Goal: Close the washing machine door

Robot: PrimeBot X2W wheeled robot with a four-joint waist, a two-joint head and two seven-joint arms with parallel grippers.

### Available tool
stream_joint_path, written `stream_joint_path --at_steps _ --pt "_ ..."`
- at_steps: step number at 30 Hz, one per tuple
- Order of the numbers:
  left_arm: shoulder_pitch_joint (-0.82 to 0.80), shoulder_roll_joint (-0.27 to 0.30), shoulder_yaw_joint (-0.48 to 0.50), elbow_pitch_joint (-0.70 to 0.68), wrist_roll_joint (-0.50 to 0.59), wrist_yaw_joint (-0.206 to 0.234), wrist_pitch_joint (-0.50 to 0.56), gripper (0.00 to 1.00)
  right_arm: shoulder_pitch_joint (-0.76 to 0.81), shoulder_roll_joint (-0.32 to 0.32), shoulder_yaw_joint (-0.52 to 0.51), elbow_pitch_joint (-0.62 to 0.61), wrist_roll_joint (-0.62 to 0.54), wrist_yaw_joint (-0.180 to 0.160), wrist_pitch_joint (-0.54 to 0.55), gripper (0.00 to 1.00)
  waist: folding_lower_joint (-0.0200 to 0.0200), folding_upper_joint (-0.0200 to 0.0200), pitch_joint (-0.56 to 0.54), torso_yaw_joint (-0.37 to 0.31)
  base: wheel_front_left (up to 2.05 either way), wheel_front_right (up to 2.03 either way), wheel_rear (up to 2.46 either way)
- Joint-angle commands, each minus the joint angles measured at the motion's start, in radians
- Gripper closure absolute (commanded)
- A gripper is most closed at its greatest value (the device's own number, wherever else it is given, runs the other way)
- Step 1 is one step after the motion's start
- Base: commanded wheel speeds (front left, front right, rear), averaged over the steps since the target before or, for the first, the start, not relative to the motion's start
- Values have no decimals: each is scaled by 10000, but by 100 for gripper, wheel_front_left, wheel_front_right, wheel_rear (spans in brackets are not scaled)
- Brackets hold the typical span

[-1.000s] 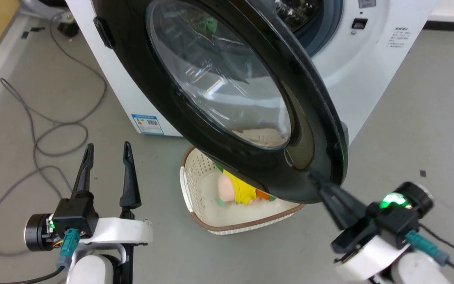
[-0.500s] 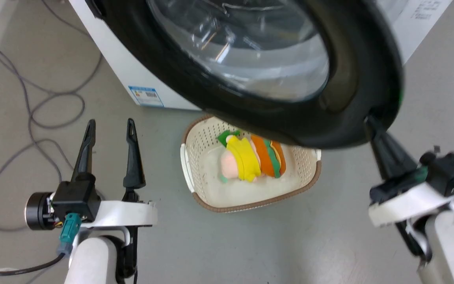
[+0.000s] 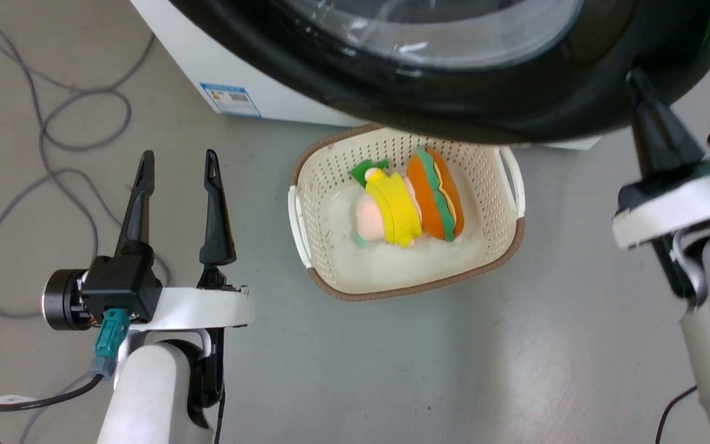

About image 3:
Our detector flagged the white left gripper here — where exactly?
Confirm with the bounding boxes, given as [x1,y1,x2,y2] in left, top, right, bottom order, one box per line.
[114,149,255,332]

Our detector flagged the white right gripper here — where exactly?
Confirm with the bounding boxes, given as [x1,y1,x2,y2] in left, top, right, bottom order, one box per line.
[612,68,710,251]

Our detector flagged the white washing machine body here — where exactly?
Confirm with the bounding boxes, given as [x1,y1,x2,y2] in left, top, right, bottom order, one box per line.
[129,0,602,152]

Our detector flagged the black round washing machine door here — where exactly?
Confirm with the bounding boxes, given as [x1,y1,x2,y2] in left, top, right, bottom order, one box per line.
[167,0,710,146]

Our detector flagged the blue white energy label sticker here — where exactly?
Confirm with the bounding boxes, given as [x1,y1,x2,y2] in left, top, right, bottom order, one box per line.
[200,82,262,118]

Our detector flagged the doll with yellow clothing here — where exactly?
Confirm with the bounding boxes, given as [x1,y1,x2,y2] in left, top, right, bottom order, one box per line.
[349,158,424,249]

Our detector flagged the cream perforated laundry basket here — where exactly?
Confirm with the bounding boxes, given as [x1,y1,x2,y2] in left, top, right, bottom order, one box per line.
[287,123,527,302]

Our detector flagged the orange hamburger plush toy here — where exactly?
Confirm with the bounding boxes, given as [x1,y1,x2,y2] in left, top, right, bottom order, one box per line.
[405,146,466,243]

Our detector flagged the black cable with teal plug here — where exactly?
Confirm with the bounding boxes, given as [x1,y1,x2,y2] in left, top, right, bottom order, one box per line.
[0,308,132,413]

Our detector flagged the black cylinder with silver ring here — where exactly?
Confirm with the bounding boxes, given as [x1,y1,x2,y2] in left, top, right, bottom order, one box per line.
[43,268,94,331]

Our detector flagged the long grey floor cable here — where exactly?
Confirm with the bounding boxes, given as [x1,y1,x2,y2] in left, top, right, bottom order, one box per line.
[0,5,172,319]

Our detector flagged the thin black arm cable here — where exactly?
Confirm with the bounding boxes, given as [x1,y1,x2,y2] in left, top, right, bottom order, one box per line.
[212,385,226,444]
[655,384,699,444]

